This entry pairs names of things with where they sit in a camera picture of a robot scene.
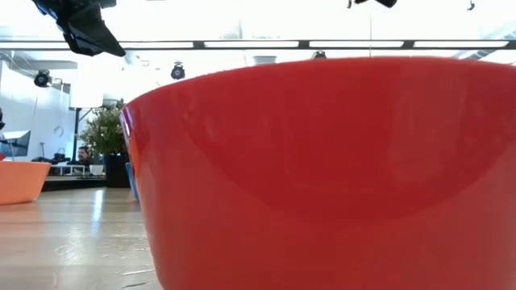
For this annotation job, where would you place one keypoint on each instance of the blue mini bowl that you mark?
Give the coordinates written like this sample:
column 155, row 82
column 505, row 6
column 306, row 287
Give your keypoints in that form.
column 131, row 181

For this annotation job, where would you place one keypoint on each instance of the background black robot arm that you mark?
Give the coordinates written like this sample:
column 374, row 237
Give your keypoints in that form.
column 58, row 156

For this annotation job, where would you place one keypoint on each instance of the person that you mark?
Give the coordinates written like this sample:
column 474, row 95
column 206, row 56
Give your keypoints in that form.
column 84, row 155

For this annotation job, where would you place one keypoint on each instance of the black ceiling spotlight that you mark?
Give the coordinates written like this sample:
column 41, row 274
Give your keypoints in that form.
column 319, row 55
column 42, row 78
column 177, row 71

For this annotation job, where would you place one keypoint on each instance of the red mini bowl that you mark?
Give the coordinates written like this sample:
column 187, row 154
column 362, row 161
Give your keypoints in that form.
column 322, row 181

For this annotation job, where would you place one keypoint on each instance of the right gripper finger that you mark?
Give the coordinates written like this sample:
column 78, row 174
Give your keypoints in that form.
column 383, row 2

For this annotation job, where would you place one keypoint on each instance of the black ceiling light rail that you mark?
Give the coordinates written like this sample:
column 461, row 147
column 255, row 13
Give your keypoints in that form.
column 303, row 44

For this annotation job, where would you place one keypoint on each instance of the computer monitor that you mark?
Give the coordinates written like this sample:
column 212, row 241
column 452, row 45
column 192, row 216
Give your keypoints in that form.
column 16, row 143

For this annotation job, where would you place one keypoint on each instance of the black stand pole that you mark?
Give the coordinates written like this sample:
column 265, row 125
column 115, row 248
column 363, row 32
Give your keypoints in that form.
column 76, row 137

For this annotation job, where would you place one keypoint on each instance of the grey ceiling vent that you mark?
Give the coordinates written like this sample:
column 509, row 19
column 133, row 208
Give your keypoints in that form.
column 265, row 59

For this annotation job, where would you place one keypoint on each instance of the black metal table frame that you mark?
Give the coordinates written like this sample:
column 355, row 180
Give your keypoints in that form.
column 72, row 183

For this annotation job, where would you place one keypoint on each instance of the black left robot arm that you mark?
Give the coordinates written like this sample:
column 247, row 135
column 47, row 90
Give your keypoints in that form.
column 1, row 118

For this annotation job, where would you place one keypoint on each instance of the white background table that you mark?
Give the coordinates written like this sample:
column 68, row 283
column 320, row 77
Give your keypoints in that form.
column 68, row 170

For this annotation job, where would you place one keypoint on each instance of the orange mini bowl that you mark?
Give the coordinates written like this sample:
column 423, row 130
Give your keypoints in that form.
column 20, row 181

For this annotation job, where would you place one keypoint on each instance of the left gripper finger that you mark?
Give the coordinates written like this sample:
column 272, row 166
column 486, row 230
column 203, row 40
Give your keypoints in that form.
column 88, row 28
column 80, row 50

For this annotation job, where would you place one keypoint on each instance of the potted green plant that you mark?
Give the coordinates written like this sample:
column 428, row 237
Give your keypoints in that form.
column 104, row 133

